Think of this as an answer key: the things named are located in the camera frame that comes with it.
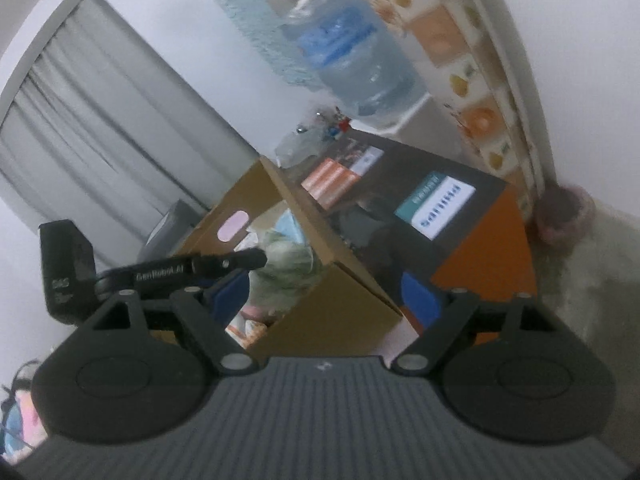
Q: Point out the fruit print wall sticker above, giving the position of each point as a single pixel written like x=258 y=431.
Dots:
x=440 y=25

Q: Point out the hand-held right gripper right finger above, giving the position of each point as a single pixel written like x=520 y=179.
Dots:
x=420 y=300

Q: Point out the white water dispenser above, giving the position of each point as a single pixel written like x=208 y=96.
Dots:
x=435 y=130

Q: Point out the green white soft cloth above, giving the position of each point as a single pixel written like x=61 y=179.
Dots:
x=285 y=270

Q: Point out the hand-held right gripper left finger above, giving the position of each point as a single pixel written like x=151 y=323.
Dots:
x=230 y=295

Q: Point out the printed cardboard box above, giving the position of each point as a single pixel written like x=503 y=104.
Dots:
x=350 y=305

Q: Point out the grey window curtain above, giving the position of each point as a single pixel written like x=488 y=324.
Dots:
x=90 y=135

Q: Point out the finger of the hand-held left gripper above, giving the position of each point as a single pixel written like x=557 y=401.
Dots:
x=240 y=259

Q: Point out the pile of clear plastic bottles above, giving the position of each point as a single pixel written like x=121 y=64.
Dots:
x=300 y=145

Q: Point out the grey storage box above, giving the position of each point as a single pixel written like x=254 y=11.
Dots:
x=167 y=232

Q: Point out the clear water jug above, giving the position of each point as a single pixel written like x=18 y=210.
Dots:
x=350 y=55

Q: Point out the light blue soft pack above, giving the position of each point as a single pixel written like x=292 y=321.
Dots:
x=289 y=225

